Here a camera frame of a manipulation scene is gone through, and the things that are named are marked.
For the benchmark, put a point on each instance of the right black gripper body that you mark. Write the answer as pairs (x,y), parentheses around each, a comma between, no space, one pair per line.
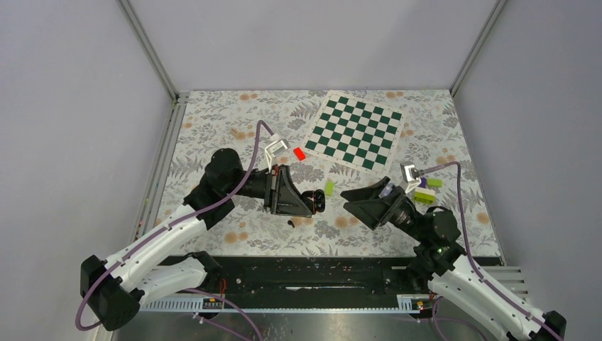
(395,210)

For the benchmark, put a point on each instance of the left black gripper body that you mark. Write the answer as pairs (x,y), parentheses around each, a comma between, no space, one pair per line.
(274,188)

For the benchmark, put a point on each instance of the purple earbud charging case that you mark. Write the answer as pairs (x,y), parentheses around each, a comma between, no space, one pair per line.
(387,189)

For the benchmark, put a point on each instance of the black earbud charging case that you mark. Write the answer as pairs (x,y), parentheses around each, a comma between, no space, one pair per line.
(315,200)

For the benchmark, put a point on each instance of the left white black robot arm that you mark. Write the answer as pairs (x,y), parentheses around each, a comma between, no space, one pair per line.
(116,287)

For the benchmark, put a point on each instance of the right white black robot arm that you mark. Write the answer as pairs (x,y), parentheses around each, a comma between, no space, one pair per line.
(445,267)

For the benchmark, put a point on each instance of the red block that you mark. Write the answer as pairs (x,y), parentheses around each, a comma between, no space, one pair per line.
(299,154)

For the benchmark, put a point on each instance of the lime green block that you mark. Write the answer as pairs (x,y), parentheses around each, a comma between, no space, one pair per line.
(329,188)

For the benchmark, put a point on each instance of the purple green block stack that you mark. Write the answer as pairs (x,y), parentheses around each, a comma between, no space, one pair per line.
(426,190)

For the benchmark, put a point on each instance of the floral patterned table mat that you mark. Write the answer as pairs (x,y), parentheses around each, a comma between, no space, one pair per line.
(431,135)

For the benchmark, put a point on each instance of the green white chessboard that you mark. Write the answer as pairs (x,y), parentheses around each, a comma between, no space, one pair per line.
(357,133)

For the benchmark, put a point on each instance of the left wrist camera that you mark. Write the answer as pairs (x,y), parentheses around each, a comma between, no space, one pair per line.
(276,146)

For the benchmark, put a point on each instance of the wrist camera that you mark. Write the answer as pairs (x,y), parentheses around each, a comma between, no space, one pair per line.
(276,146)
(411,177)

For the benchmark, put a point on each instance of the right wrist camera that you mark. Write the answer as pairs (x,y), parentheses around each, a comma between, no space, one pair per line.
(411,177)

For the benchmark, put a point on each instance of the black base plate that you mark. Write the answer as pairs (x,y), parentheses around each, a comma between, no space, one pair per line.
(306,283)

